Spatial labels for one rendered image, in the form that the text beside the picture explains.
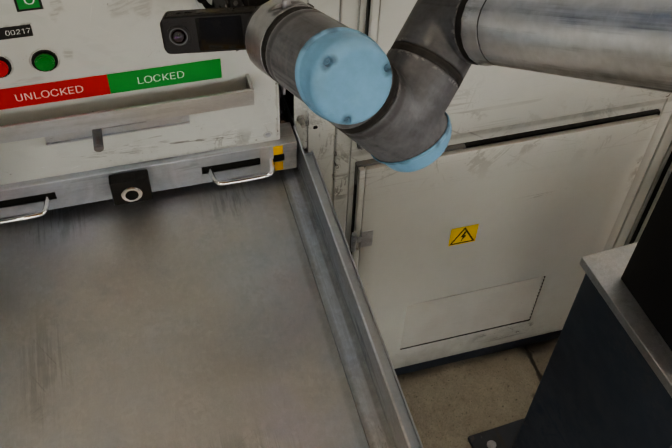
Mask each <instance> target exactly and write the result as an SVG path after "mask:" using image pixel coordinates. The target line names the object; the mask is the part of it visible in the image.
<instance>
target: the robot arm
mask: <svg viewBox="0 0 672 448"><path fill-rule="evenodd" d="M195 1H196V3H197V5H198V7H199V9H193V10H177V11H167V12H166V13H165V14H164V15H163V17H162V20H161V22H160V29H161V34H162V39H163V45H164V49H165V51H166V52H167V53H169V54H184V53H201V52H217V51H233V50H236V51H239V50H246V52H247V54H248V56H249V58H250V61H251V62H252V63H253V64H254V65H255V66H256V67H257V68H258V69H259V70H261V71H262V72H263V73H265V74H266V75H267V76H269V77H270V78H271V79H273V80H274V81H276V82H277V83H279V84H280V85H281V86H283V87H284V88H285V89H287V90H288V91H289V92H290V93H292V94H293V95H294V96H296V97H297V98H298V99H300V100H301V101H302V102H304V103H305V104H306V105H307V106H308V108H309V109H310V110H311V111H313V112H314V113H315V114H316V115H318V116H319V117H321V118H323V119H325V120H327V121H328V122H330V123H331V124H332V125H334V126H335V127H336V128H337V129H339V130H340V131H341V132H343V133H344V134H345V135H347V136H348V137H349V138H351V139H352V140H353V141H355V142H356V143H357V144H358V145H360V146H361V147H362V148H364V149H365V150H366V151H368V152H369V153H370V154H371V156H372V157H373V158H374V159H375V160H376V161H378V162H380V163H383V164H385V165H387V166H388V167H390V168H391V169H393V170H395V171H398V172H414V171H418V170H421V169H423V168H425V167H427V166H429V165H430V164H432V163H433V162H434V161H435V160H437V159H438V158H439V157H440V156H441V154H442V153H443V152H444V150H445V149H446V147H447V145H448V143H449V141H450V138H451V133H452V125H451V121H450V117H449V115H448V114H447V113H446V112H445V111H446V110H447V108H448V106H449V104H450V103H451V101H452V99H453V97H454V95H455V94H456V92H457V90H458V89H459V87H460V85H461V83H462V81H463V79H464V77H465V76H466V74H467V72H468V70H469V68H470V67H471V65H472V64H473V65H481V66H501V67H507V68H514V69H520V70H527V71H533V72H539V73H546V74H552V75H559V76H565V77H572V78H578V79H584V80H591V81H597V82H604V83H610V84H617V85H623V86H629V87H636V88H642V89H649V90H655V91H662V92H668V93H672V0H417V2H416V4H415V5H414V7H413V9H412V11H411V13H410V14H409V16H408V18H407V20H406V22H405V23H404V25H403V27H402V29H401V30H400V32H399V34H398V36H397V38H396V39H395V41H394V43H393V45H392V47H391V49H390V50H389V51H388V53H387V54H385V52H384V51H383V50H382V49H381V48H380V46H379V45H378V44H377V43H376V42H375V41H374V40H373V39H372V38H370V37H369V36H367V35H366V34H364V33H362V32H360V31H358V30H355V29H352V28H349V27H347V26H346V25H344V24H342V23H340V22H339V21H337V20H335V19H333V18H331V17H330V16H328V15H326V14H324V13H322V12H321V11H319V10H317V9H315V8H314V6H313V5H311V4H309V3H307V4H306V3H304V2H303V1H300V0H195Z"/></svg>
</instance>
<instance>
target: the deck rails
mask: <svg viewBox="0 0 672 448"><path fill-rule="evenodd" d="M293 132H294V135H295V138H296V141H297V146H298V150H297V167H296V168H291V169H285V170H279V172H280V175H281V178H282V181H283V184H284V187H285V190H286V193H287V197H288V200H289V203H290V206H291V209H292V212H293V215H294V218H295V221H296V224H297V227H298V230H299V233H300V237H301V240H302V243H303V246H304V249H305V252H306V255H307V258H308V261H309V264H310V267H311V270H312V273H313V277H314V280H315V283H316V286H317V289H318V292H319V295H320V298H321V301H322V304H323V307H324V310H325V313H326V317H327V320H328V323H329V326H330V329H331V332H332V335H333V338H334V341H335V344H336V347H337V350H338V353H339V356H340V360H341V363H342V366H343V369H344V372H345V375H346V378H347V381H348V384H349V387H350V390H351V393H352V396H353V400H354V403H355V406H356V409H357V412H358V415H359V418H360V421H361V424H362V427H363V430H364V433H365V436H366V440H367V443H368V446H369V448H411V445H410V442H409V440H408V437H407V434H406V431H405V429H404V426H403V423H402V420H401V418H400V415H399V412H398V409H397V407H396V404H395V401H394V398H393V396H392V393H391V390H390V387H389V385H388V382H387V379H386V376H385V373H384V371H383V368H382V365H381V362H380V360H379V357H378V354H377V351H376V349H375V346H374V343H373V340H372V338H371V335H370V332H369V329H368V327H367V324H366V321H365V318H364V315H363V313H362V310H361V307H360V304H359V302H358V299H357V296H356V293H355V291H354V288H353V285H352V282H351V280H350V277H349V274H348V271H347V269H346V266H345V263H344V260H343V258H342V255H341V252H340V249H339V246H338V244H337V241H336V238H335V235H334V233H333V230H332V227H331V224H330V222H329V219H328V216H327V213H326V211H325V208H324V205H323V202H322V200H321V197H320V194H319V191H318V188H317V186H316V183H315V180H314V177H313V175H312V172H311V169H310V166H309V164H308V161H307V158H306V155H305V153H304V150H303V147H302V144H301V142H300V139H299V136H298V133H297V130H296V128H295V125H294V126H293Z"/></svg>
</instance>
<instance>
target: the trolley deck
mask: <svg viewBox="0 0 672 448"><path fill-rule="evenodd" d="M305 155H306V158H307V161H308V164H309V166H310V169H311V172H312V175H313V177H314V180H315V183H316V186H317V188H318V191H319V194H320V197H321V200H322V202H323V205H324V208H325V211H326V213H327V216H328V219H329V222H330V224H331V227H332V230H333V233H334V235H335V238H336V241H337V244H338V246H339V249H340V252H341V255H342V258H343V260H344V263H345V266H346V269H347V271H348V274H349V277H350V280H351V282H352V285H353V288H354V291H355V293H356V296H357V299H358V302H359V304H360V307H361V310H362V313H363V315H364V318H365V321H366V324H367V327H368V329H369V332H370V335H371V338H372V340H373V343H374V346H375V349H376V351H377V354H378V357H379V360H380V362H381V365H382V368H383V371H384V373H385V376H386V379H387V382H388V385H389V387H390V390H391V393H392V396H393V398H394V401H395V404H396V407H397V409H398V412H399V415H400V418H401V420H402V423H403V426H404V429H405V431H406V434H407V437H408V440H409V442H410V445H411V448H423V445H422V442H421V439H420V437H419V434H418V431H417V429H416V426H415V423H414V421H413V418H412V415H411V413H410V410H409V407H408V405H407V402H406V399H405V397H404V394H403V391H402V389H401V386H400V383H399V380H398V378H397V375H396V372H395V370H394V367H393V364H392V362H391V359H390V356H389V354H388V351H387V348H386V346H385V343H384V340H383V338H382V335H381V332H380V330H379V327H378V324H377V321H376V319H375V316H374V313H373V311H372V308H371V305H370V303H369V300H368V297H367V295H366V292H365V289H364V287H363V284H362V281H361V279H360V276H359V273H358V271H357V268H356V265H355V262H354V260H353V257H352V254H351V252H350V249H349V246H348V244H347V241H346V238H345V236H344V233H343V230H342V228H341V225H340V222H339V220H338V217H337V214H336V212H335V209H334V206H333V203H332V201H331V198H330V195H329V193H328V190H327V187H326V185H325V182H324V179H323V177H322V174H321V171H320V169H319V166H318V163H317V161H316V158H315V155H314V153H313V151H311V153H305ZM152 196H153V198H152V199H151V200H146V201H140V202H135V203H129V204H123V205H117V206H115V205H114V201H113V199H110V200H104V201H98V202H93V203H87V204H81V205H75V206H69V207H64V208H58V209H52V210H48V211H47V213H46V214H45V215H44V216H42V217H39V218H34V219H30V220H24V221H19V222H13V223H7V224H1V225H0V448H369V446H368V443H367V440H366V436H365V433H364V430H363V427H362V424H361V421H360V418H359V415H358V412H357V409H356V406H355V403H354V400H353V396H352V393H351V390H350V387H349V384H348V381H347V378H346V375H345V372H344V369H343V366H342V363H341V360H340V356H339V353H338V350H337V347H336V344H335V341H334V338H333V335H332V332H331V329H330V326H329V323H328V320H327V317H326V313H325V310H324V307H323V304H322V301H321V298H320V295H319V292H318V289H317V286H316V283H315V280H314V277H313V273H312V270H311V267H310V264H309V261H308V258H307V255H306V252H305V249H304V246H303V243H302V240H301V237H300V233H299V230H298V227H297V224H296V221H295V218H294V215H293V212H292V209H291V206H290V203H289V200H288V197H287V193H286V190H285V187H284V184H283V181H282V178H281V175H280V172H279V171H275V172H274V174H273V176H272V177H269V178H265V179H260V180H255V181H250V182H244V183H238V184H232V185H225V186H218V185H216V184H214V183H213V182H209V183H203V184H198V185H192V186H186V187H180V188H174V189H168V190H163V191H157V192H152Z"/></svg>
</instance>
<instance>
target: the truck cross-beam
mask: <svg viewBox="0 0 672 448"><path fill-rule="evenodd" d="M282 145H283V154H279V155H274V162H280V161H283V169H281V170H285V169H291V168H296V167H297V141H296V138H295V135H294V132H293V129H292V127H291V124H290V122H287V123H280V139H278V140H272V141H266V142H260V143H254V144H248V145H242V146H235V147H229V148H223V149H217V150H211V151H205V152H199V153H193V154H187V155H181V156H174V157H168V158H162V159H156V160H150V161H144V162H138V163H132V164H126V165H119V166H113V167H107V168H101V169H95V170H89V171H83V172H77V173H71V174H64V175H58V176H52V177H46V178H40V179H34V180H28V181H22V182H16V183H9V184H3V185H0V218H5V217H11V216H17V215H23V214H29V213H34V212H40V211H42V209H43V206H44V200H45V195H49V196H50V204H49V208H48V210H52V209H58V208H64V207H69V206H75V205H81V204H87V203H93V202H98V201H104V200H110V199H113V197H112V193H111V189H110V185H109V178H108V177H109V175H114V174H120V173H126V172H132V171H138V170H145V169H147V171H148V175H149V180H150V185H151V190H152V192H157V191H163V190H168V189H174V188H180V187H186V186H192V185H198V184H203V183H209V182H213V181H212V180H211V178H210V176H209V174H208V171H207V169H208V168H212V170H213V173H214V175H215V177H216V178H217V180H219V181H221V180H227V179H232V178H238V177H244V176H250V175H256V174H261V164H260V149H263V148H269V147H276V146H282Z"/></svg>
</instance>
